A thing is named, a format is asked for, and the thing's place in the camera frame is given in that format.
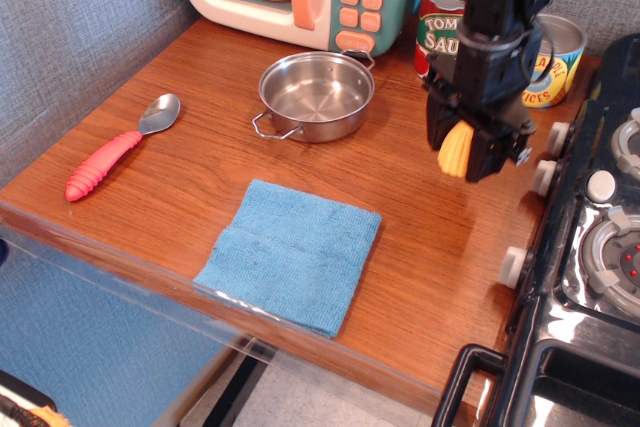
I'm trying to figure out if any white stove knob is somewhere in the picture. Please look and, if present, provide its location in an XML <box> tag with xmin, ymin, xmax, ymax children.
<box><xmin>531</xmin><ymin>160</ymin><xmax>557</xmax><ymax>197</ymax></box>
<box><xmin>546</xmin><ymin>122</ymin><xmax>571</xmax><ymax>158</ymax></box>
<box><xmin>498</xmin><ymin>246</ymin><xmax>528</xmax><ymax>289</ymax></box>

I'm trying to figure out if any white stove knob bottom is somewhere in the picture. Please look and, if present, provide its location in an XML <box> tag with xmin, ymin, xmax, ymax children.
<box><xmin>498</xmin><ymin>246</ymin><xmax>528</xmax><ymax>289</ymax></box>

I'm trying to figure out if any white stove knob middle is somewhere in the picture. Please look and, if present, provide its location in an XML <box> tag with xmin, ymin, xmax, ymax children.
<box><xmin>531</xmin><ymin>160</ymin><xmax>557</xmax><ymax>197</ymax></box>

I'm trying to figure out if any spoon with red handle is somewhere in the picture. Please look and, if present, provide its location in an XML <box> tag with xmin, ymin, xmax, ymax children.
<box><xmin>64</xmin><ymin>93</ymin><xmax>181</xmax><ymax>202</ymax></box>

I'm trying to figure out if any white stove knob top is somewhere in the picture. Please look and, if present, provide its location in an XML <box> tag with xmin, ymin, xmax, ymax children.
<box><xmin>546</xmin><ymin>122</ymin><xmax>571</xmax><ymax>158</ymax></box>

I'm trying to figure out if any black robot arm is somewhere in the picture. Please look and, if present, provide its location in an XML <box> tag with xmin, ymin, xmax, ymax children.
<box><xmin>423</xmin><ymin>0</ymin><xmax>550</xmax><ymax>183</ymax></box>

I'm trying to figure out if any silver metal pot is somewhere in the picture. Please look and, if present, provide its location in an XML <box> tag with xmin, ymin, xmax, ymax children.
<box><xmin>252</xmin><ymin>49</ymin><xmax>376</xmax><ymax>144</ymax></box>

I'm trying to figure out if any blue folded cloth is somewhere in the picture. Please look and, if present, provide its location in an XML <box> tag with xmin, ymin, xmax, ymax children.
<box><xmin>194</xmin><ymin>180</ymin><xmax>382</xmax><ymax>338</ymax></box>

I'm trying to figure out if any yellow fuzzy object corner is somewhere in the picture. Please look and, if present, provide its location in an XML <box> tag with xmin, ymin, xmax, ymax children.
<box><xmin>1</xmin><ymin>396</ymin><xmax>71</xmax><ymax>427</ymax></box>

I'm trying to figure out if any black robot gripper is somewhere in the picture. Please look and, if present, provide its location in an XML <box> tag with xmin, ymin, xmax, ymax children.
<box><xmin>423</xmin><ymin>24</ymin><xmax>542</xmax><ymax>183</ymax></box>

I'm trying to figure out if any black toy stove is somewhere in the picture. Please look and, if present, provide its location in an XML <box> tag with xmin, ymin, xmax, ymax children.
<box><xmin>433</xmin><ymin>34</ymin><xmax>639</xmax><ymax>426</ymax></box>

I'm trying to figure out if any yellow corn egg shape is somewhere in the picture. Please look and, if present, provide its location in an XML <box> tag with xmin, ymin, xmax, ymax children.
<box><xmin>438</xmin><ymin>120</ymin><xmax>474</xmax><ymax>178</ymax></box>

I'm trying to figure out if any pineapple slices can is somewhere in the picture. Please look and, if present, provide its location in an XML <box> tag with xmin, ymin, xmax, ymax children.
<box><xmin>522</xmin><ymin>14</ymin><xmax>587</xmax><ymax>109</ymax></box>

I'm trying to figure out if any tomato sauce can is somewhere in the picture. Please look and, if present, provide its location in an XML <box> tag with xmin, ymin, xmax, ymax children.
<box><xmin>414</xmin><ymin>0</ymin><xmax>465</xmax><ymax>77</ymax></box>

